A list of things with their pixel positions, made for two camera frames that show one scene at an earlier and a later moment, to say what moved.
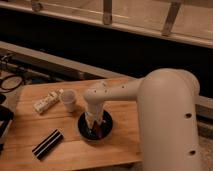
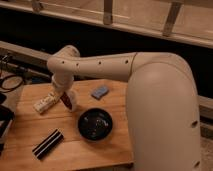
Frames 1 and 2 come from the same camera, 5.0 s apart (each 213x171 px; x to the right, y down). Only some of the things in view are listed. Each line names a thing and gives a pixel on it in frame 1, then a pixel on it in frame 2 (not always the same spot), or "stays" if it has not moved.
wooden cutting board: (45, 130) stays
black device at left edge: (6, 117) stays
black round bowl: (86, 132) stays
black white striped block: (47, 144) stays
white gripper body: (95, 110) to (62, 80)
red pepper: (99, 129) to (66, 99)
